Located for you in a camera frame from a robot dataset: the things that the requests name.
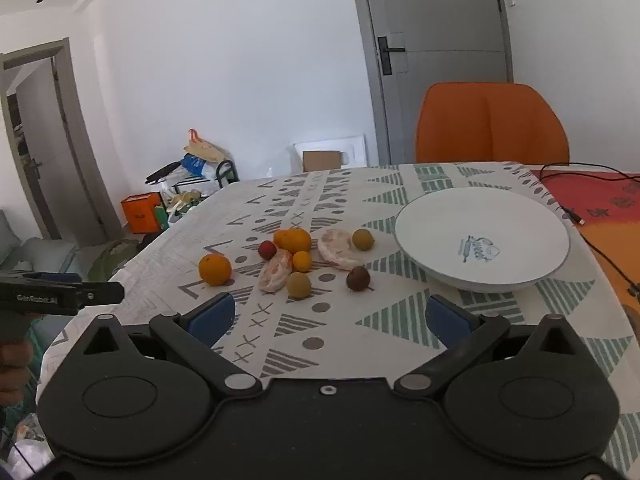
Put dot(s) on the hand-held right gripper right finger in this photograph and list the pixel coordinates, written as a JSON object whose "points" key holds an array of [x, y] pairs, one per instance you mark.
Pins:
{"points": [[446, 319]]}

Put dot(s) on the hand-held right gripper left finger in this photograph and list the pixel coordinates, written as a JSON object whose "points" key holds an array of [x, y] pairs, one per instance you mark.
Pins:
{"points": [[214, 316]]}

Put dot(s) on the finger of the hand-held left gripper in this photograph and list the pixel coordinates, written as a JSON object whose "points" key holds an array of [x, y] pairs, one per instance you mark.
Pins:
{"points": [[102, 293], [45, 276]]}

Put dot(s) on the large orange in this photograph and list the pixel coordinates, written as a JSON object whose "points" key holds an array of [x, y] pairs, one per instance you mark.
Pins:
{"points": [[292, 241], [215, 270]]}

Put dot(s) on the peeled citrus piece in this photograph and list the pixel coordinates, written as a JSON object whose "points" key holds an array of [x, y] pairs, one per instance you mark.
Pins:
{"points": [[336, 249], [275, 272]]}

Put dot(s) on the small red fruit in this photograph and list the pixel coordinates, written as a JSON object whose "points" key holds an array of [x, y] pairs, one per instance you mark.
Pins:
{"points": [[267, 248]]}

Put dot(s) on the olive green round fruit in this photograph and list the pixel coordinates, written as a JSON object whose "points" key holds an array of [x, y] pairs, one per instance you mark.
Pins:
{"points": [[298, 284], [362, 239]]}

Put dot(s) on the white plate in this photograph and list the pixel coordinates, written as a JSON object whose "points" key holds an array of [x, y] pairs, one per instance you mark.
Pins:
{"points": [[465, 230]]}

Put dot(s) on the dark brown round fruit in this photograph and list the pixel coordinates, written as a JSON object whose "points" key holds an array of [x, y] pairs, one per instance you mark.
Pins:
{"points": [[358, 278]]}

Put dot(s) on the small orange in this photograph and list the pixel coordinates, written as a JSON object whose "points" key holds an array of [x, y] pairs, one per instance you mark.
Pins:
{"points": [[302, 261]]}

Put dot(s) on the person's left hand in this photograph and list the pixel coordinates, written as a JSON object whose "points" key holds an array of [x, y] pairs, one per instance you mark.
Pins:
{"points": [[12, 375]]}

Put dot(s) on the grey sofa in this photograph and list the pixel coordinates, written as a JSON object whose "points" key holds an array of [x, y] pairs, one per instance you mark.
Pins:
{"points": [[35, 255]]}

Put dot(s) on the orange box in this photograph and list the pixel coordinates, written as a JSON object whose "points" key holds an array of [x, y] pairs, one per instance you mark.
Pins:
{"points": [[141, 212]]}

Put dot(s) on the grey open door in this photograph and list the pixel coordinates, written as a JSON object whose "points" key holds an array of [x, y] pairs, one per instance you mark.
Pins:
{"points": [[55, 160]]}

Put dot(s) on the black folded umbrella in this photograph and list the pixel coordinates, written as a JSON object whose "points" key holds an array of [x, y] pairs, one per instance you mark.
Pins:
{"points": [[162, 172]]}

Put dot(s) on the clear plastic bag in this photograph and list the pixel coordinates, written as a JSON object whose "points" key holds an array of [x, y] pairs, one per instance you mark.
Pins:
{"points": [[32, 447]]}

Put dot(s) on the blue and white bag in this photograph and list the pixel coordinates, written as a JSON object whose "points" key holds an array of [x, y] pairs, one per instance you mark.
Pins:
{"points": [[194, 165]]}

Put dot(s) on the patterned tablecloth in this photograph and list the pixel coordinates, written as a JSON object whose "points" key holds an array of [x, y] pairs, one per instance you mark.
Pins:
{"points": [[345, 200]]}

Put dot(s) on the brown paper bag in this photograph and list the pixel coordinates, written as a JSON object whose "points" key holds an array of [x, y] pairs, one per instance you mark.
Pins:
{"points": [[205, 150]]}

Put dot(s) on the cardboard box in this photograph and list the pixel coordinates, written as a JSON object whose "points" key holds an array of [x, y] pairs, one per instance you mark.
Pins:
{"points": [[322, 161]]}

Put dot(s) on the white foam board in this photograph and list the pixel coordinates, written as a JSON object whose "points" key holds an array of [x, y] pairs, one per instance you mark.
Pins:
{"points": [[352, 147]]}

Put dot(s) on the orange chair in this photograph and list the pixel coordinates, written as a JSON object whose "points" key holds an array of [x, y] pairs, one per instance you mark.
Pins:
{"points": [[490, 125]]}

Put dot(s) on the red cloth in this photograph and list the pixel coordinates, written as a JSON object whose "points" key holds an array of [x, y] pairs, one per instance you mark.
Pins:
{"points": [[607, 200]]}

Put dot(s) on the black trolley frame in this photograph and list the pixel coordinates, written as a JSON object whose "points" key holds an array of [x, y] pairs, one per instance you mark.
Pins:
{"points": [[226, 172]]}

